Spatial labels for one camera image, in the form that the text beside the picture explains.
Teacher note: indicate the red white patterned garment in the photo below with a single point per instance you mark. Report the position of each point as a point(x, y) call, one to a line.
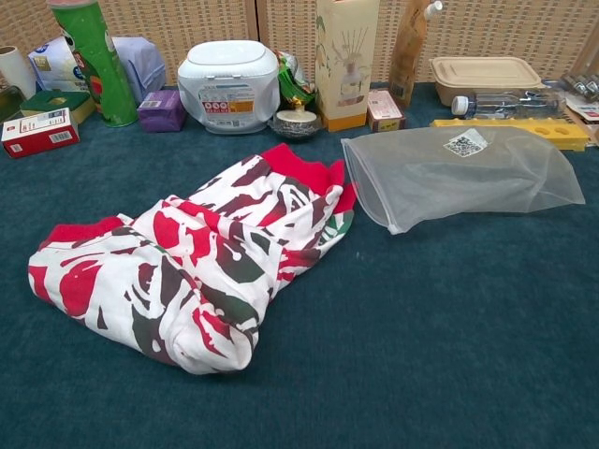
point(187, 280)

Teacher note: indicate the frosted plastic zip bag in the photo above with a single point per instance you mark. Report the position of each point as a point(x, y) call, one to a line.
point(468, 187)

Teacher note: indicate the green snack packet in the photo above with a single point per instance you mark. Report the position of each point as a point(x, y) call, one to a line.
point(292, 79)

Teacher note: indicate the small dark bowl white lid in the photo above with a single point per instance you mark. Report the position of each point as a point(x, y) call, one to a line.
point(297, 124)

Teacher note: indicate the pink small box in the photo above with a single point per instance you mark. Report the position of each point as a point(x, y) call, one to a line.
point(384, 110)

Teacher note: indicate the blue carpet table cover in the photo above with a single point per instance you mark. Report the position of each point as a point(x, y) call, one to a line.
point(421, 327)

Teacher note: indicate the white wet wipes tub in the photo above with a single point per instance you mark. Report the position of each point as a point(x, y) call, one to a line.
point(229, 70)

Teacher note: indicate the orange cream diffuser box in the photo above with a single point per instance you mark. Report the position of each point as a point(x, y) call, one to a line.
point(346, 56)

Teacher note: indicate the purple small box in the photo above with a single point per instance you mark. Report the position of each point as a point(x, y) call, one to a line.
point(161, 112)

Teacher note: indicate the brown spout pouch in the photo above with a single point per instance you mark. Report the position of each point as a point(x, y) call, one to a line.
point(407, 56)

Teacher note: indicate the woven folding screen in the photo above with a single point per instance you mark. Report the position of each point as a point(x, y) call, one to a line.
point(210, 23)

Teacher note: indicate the white blue tissue pack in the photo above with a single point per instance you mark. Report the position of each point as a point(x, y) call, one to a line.
point(140, 65)

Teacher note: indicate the beige lidded food container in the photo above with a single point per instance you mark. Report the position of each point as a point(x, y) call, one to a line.
point(482, 72)

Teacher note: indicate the clear water bottle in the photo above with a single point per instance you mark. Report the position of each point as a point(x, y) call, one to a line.
point(505, 104)

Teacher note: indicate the green chips can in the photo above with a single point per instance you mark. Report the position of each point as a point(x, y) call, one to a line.
point(103, 70)

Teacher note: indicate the red white carton box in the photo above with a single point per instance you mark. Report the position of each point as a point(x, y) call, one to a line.
point(42, 135)

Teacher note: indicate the yellow dimpled tray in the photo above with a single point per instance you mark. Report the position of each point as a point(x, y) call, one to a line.
point(561, 135)

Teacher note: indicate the dark green square tin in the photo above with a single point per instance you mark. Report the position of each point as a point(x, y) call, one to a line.
point(51, 100)

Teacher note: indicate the binder clips blister pack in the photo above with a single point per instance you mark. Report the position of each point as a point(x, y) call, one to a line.
point(582, 89)

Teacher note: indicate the white paper roll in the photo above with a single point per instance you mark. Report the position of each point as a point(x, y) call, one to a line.
point(16, 70)

